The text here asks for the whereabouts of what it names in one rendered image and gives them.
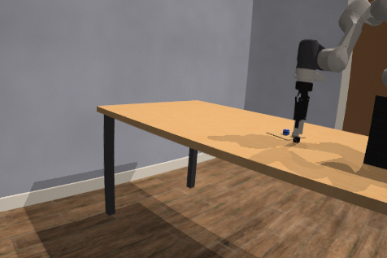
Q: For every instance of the tan square mat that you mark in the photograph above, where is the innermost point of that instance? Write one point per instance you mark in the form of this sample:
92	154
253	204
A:
280	134

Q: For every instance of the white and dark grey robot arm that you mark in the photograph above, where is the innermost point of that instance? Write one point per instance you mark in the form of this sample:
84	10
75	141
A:
312	56

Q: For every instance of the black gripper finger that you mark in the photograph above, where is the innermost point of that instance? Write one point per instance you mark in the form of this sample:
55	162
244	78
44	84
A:
304	114
298	113

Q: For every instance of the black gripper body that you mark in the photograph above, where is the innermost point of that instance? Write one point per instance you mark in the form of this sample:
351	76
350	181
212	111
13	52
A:
303	87

